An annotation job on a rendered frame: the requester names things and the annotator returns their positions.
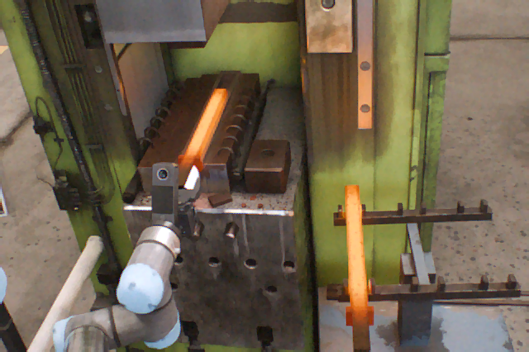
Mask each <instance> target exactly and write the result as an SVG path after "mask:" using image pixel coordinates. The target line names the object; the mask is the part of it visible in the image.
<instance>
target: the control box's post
mask: <svg viewBox="0 0 529 352"><path fill-rule="evenodd" d="M10 320H11V316H10V314H9V311H8V309H7V307H6V305H5V303H4V301H3V300H2V303H1V304H0V327H5V326H7V323H8V322H9V321H10ZM0 337H1V339H2V342H3V344H4V345H5V347H6V349H7V352H27V350H26V347H25V345H24V343H23V341H22V339H21V337H20V335H19V333H18V330H17V328H16V326H15V324H14V322H13V321H12V323H11V325H10V326H9V327H8V329H7V330H1V331H0Z"/></svg>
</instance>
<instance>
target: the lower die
mask: <svg viewBox="0 0 529 352"><path fill-rule="evenodd" d="M223 74H235V77H234V79H233V81H232V83H231V86H230V89H229V91H228V94H227V96H226V98H225V99H224V102H223V104H222V107H221V109H220V111H219V113H218V115H217V119H216V121H215V124H214V126H213V128H212V131H211V133H210V136H209V137H208V139H207V143H206V144H205V148H204V150H203V153H202V155H201V161H202V165H203V170H202V172H198V177H199V178H200V184H201V188H202V193H220V192H223V191H226V190H228V192H229V193H230V192H231V190H232V187H233V183H234V182H232V180H231V170H232V165H233V159H232V154H231V152H230V151H229V150H222V151H221V152H220V155H217V151H218V150H219V149H220V148H221V147H222V146H228V148H231V149H232V150H233V151H234V153H235V157H236V153H237V149H236V141H235V140H233V139H232V138H227V139H225V140H224V143H223V144H222V138H223V137H224V136H234V137H236V138H237V139H238V141H239V146H240V144H241V143H240V141H241V135H240V131H239V130H238V129H237V128H235V127H232V128H231V129H230V130H229V132H228V133H227V132H226V129H227V127H228V126H230V125H237V126H239V127H240V128H241V129H242V133H243V135H244V130H245V129H244V122H243V119H242V118H241V117H234V118H233V122H232V123H231V116H233V115H234V114H241V115H242V116H243V117H244V118H245V119H246V125H247V120H248V117H247V110H246V109H245V108H243V107H238V108H237V110H236V112H234V108H235V107H236V106H237V105H240V104H242V105H245V106H247V107H248V108H249V110H250V111H251V109H250V100H249V99H247V98H242V99H241V100H240V103H238V102H237V100H238V98H239V97H240V96H244V95H246V96H248V97H250V98H251V99H253V102H255V95H254V91H253V90H251V89H249V88H246V89H245V90H244V94H241V90H242V88H243V87H245V86H251V87H253V88H254V89H255V90H256V95H257V97H259V96H260V95H261V89H260V75H259V74H241V72H240V71H220V73H219V74H203V75H202V77H201V78H186V80H185V82H184V85H185V89H183V86H182V88H181V89H180V92H179V93H180V95H181V98H180V99H179V96H177V97H176V99H175V102H176V108H174V104H173V105H172V107H171V108H170V109H169V110H170V111H171V116H170V117H168V113H167V114H166V116H165V118H164V123H165V128H163V124H161V126H160V128H159V130H158V131H159V132H160V136H159V137H158V136H157V133H156V134H155V137H154V139H153V142H154V145H155V148H154V149H152V147H151V144H150V147H149V149H148V150H147V151H146V153H145V156H144V158H143V160H142V161H141V163H140V164H139V165H138V167H137V168H138V172H139V176H140V179H141V182H142V185H143V189H144V191H152V166H153V164H155V163H159V162H165V163H176V164H177V165H178V166H179V161H178V157H179V156H180V155H185V154H186V151H187V149H188V146H189V144H190V141H191V139H192V138H193V135H194V133H195V131H196V129H197V127H198V126H199V124H200V122H201V119H202V117H203V114H204V112H205V111H206V108H207V105H208V103H209V102H210V99H211V97H212V95H213V92H214V90H215V88H216V87H217V85H218V83H219V81H220V79H221V76H222V75H223Z"/></svg>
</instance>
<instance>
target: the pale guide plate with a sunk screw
mask: <svg viewBox="0 0 529 352"><path fill-rule="evenodd" d="M304 6H305V21H306V37H307V52H308V53H341V52H352V0H304Z"/></svg>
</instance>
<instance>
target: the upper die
mask: <svg viewBox="0 0 529 352"><path fill-rule="evenodd" d="M229 1H230V0H96V3H97V6H98V11H99V15H100V19H101V23H102V28H103V32H104V35H105V39H106V42H107V43H138V42H177V41H207V39H208V37H209V36H210V34H211V33H212V29H213V27H214V26H215V25H216V23H217V20H218V18H219V17H220V15H221V14H222V12H223V11H224V10H225V8H226V5H227V4H228V3H229Z"/></svg>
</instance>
